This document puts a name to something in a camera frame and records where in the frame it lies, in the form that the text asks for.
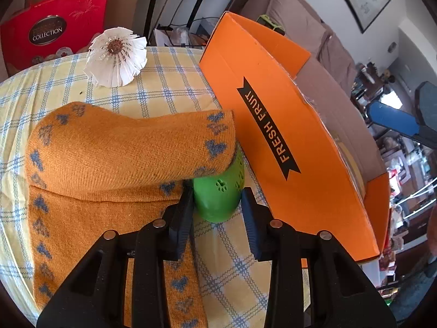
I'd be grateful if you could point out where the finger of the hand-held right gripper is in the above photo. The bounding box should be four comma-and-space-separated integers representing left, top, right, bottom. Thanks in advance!
414, 81, 437, 126
367, 101, 437, 147

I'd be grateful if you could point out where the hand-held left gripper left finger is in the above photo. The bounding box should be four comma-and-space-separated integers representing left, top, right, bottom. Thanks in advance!
37, 181, 195, 328

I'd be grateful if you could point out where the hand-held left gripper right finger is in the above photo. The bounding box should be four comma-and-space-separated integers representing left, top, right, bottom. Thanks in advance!
241, 189, 397, 328

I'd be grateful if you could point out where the green perforated plastic case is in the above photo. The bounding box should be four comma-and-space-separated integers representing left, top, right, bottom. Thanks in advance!
193, 146, 246, 222

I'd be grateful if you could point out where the orange cardboard box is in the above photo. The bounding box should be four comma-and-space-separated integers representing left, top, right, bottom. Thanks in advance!
199, 11, 390, 264

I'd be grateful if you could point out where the person's right hand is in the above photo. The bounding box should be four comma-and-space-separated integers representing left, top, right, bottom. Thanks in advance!
426, 208, 437, 278

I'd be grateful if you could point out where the orange knit cloth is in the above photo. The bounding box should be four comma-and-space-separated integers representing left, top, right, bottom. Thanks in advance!
25, 102, 240, 328

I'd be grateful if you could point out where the brown sofa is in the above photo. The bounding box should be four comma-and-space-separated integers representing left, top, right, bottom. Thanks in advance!
225, 0, 358, 97

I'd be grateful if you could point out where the green portable radio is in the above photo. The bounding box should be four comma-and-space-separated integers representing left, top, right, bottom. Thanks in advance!
257, 14, 286, 35

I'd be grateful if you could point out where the white feather shuttlecock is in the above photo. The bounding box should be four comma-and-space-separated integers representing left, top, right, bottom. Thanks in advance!
84, 27, 148, 88

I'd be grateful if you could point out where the white blue small box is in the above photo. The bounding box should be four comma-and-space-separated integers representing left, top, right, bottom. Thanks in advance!
153, 27, 192, 47

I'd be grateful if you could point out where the brown cardboard carton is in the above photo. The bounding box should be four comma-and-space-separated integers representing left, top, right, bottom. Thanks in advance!
99, 0, 148, 47

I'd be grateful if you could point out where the red gift box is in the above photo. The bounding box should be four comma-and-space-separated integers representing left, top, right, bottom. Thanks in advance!
0, 0, 111, 76

